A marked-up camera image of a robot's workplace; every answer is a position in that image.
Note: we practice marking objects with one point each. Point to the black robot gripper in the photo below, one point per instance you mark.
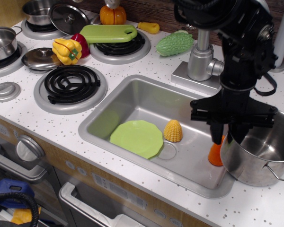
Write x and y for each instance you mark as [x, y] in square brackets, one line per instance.
[235, 108]

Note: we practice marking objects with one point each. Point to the large steel pot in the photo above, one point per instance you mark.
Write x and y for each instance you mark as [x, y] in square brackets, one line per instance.
[258, 159]

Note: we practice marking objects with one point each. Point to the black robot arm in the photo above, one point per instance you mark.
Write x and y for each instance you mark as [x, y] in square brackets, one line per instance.
[246, 30]

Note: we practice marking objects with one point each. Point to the large steel pot lid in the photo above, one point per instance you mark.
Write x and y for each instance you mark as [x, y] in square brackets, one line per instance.
[67, 18]

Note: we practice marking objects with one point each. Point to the small steel pot lid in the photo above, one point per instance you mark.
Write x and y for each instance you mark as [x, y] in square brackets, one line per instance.
[41, 59]

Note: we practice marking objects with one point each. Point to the back steel pot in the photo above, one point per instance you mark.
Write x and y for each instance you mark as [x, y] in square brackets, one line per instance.
[37, 11]

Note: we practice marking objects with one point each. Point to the left steel pot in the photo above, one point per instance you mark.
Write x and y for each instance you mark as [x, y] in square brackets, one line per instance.
[8, 42]

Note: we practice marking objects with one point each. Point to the orange toy carrot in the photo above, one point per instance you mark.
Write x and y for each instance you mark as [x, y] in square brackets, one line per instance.
[214, 156]

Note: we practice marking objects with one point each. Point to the yellow toy corn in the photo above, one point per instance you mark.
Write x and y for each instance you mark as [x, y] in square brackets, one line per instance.
[173, 131]

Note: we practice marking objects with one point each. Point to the silver toy faucet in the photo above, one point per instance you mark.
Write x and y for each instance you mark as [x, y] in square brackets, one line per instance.
[202, 71]

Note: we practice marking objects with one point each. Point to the light green plastic plate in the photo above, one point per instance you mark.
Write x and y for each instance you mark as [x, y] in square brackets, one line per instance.
[140, 137]

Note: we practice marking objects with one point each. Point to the green toy bitter gourd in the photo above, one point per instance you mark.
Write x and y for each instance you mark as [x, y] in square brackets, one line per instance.
[175, 43]

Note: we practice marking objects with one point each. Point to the grey vertical pole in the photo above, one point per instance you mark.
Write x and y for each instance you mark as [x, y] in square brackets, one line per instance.
[279, 49]

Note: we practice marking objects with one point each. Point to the small yellow toy squash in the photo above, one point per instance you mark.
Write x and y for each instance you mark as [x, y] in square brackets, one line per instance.
[149, 27]

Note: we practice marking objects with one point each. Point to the back right coil burner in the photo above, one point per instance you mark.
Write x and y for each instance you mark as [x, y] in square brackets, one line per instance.
[121, 53]

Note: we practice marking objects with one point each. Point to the red toy bell pepper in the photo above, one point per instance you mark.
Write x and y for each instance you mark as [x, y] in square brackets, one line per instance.
[85, 47]

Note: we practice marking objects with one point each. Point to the green plastic cutting board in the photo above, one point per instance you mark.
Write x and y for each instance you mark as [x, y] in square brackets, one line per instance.
[108, 33]

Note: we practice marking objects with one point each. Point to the orange toy pumpkin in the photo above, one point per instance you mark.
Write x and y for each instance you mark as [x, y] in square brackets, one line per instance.
[110, 16]

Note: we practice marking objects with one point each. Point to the front black coil burner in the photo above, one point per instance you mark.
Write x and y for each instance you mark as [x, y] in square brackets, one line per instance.
[70, 89]

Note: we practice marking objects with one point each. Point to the hanging steel spoon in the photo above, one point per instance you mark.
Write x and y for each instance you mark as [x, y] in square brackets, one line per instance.
[112, 4]

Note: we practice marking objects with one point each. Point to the yellow toy bell pepper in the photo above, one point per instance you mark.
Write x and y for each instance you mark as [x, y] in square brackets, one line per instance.
[68, 51]

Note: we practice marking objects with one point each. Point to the silver oven dial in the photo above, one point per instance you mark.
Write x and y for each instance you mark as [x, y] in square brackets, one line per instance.
[28, 150]

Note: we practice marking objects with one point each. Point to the yellow cloth lower left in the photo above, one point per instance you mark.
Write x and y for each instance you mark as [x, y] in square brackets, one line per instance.
[21, 216]

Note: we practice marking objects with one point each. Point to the grey round stove knob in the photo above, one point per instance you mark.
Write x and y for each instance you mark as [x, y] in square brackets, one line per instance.
[9, 91]

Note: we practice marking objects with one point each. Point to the blue object lower left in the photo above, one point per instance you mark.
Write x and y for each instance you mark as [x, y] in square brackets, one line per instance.
[16, 194]

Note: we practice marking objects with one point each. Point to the silver dishwasher door handle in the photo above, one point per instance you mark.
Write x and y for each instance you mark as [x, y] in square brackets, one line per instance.
[92, 214]

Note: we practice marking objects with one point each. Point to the silver oven door handle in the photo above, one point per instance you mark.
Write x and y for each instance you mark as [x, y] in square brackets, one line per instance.
[32, 172]

